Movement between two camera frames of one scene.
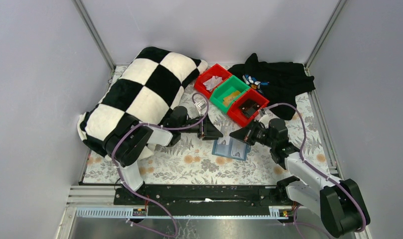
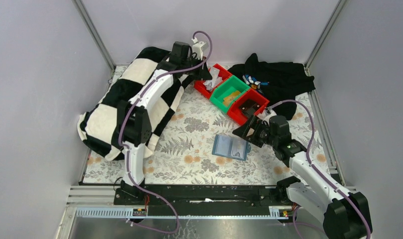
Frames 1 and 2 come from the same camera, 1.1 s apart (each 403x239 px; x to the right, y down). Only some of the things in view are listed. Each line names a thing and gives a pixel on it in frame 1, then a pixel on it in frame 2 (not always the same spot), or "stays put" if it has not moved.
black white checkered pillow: x=148 y=87 stays put
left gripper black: x=203 y=129 → x=195 y=68
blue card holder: x=236 y=149 stays put
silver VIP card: x=210 y=83 stays put
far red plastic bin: x=214 y=76 stays put
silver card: x=225 y=130 → x=214 y=72
